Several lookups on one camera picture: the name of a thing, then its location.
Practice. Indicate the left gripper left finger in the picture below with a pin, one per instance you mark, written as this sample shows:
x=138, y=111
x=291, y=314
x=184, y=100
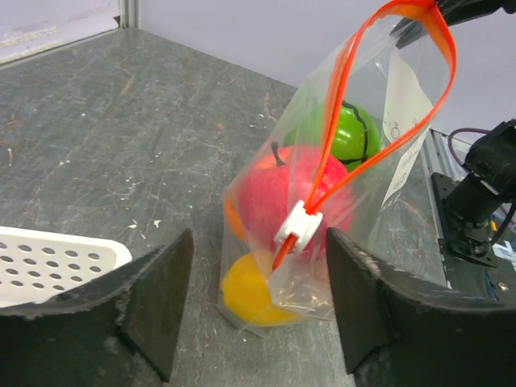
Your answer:
x=118, y=330

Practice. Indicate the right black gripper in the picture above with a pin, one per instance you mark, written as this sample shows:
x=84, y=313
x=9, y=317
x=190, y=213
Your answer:
x=454, y=12

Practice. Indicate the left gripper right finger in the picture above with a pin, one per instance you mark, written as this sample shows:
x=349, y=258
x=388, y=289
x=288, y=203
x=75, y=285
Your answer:
x=396, y=329

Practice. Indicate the white perforated plastic basket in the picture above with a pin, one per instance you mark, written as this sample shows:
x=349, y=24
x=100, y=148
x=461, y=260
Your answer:
x=38, y=265

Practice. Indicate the green watermelon toy ball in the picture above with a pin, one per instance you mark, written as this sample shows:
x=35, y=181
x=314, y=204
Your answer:
x=356, y=136

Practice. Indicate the yellow toy lemon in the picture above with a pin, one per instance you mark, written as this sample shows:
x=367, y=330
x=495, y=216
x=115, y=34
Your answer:
x=245, y=294

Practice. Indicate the clear orange zip top bag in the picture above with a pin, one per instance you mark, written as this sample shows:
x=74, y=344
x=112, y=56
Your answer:
x=402, y=89

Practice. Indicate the orange toy fruit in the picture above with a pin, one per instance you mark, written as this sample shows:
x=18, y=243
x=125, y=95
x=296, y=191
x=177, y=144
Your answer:
x=233, y=219

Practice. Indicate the pink red toy fruit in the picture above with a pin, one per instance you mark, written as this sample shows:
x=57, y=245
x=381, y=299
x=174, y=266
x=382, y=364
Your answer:
x=280, y=179

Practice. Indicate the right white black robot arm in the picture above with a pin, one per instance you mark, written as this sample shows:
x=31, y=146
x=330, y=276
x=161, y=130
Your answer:
x=492, y=159

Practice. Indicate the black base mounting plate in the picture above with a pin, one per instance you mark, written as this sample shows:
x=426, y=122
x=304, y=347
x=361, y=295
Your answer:
x=462, y=213

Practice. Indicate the aluminium frame rail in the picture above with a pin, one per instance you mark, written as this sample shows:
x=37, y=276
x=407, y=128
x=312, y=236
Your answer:
x=31, y=27

